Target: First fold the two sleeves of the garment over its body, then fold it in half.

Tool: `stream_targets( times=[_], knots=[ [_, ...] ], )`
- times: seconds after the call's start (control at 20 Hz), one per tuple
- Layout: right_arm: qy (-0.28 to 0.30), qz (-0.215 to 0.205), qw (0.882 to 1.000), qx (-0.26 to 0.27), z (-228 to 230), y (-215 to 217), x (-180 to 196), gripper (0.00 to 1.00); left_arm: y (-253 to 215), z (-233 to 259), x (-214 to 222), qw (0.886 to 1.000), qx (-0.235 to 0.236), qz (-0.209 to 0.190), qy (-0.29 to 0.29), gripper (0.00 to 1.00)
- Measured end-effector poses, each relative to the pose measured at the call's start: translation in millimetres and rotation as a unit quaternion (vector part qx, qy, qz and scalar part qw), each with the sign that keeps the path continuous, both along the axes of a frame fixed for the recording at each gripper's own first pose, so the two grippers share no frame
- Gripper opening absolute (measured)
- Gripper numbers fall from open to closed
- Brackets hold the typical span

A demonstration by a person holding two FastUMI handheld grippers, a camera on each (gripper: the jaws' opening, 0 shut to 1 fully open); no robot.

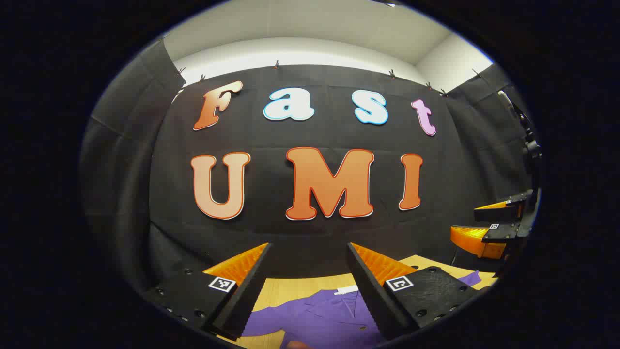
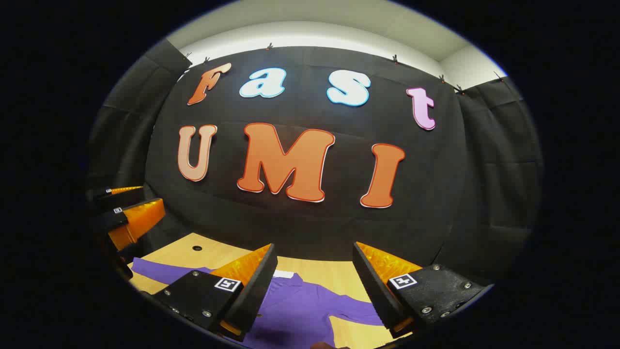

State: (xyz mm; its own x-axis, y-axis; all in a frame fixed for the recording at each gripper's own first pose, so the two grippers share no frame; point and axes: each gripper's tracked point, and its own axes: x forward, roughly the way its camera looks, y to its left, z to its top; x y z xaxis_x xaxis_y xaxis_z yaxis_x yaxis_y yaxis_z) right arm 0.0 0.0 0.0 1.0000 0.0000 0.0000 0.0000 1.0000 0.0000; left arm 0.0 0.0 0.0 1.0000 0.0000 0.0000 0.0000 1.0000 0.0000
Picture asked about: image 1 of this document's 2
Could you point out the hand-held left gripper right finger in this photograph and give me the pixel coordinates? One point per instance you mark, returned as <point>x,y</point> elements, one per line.
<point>373,295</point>

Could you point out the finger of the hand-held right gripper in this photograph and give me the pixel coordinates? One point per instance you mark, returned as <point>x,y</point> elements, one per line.
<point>503,208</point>
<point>477,240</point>

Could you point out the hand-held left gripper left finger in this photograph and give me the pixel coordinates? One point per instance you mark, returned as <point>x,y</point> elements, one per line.
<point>247,295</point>

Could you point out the purple shirt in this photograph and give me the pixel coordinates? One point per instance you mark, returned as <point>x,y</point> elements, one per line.
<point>319,315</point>

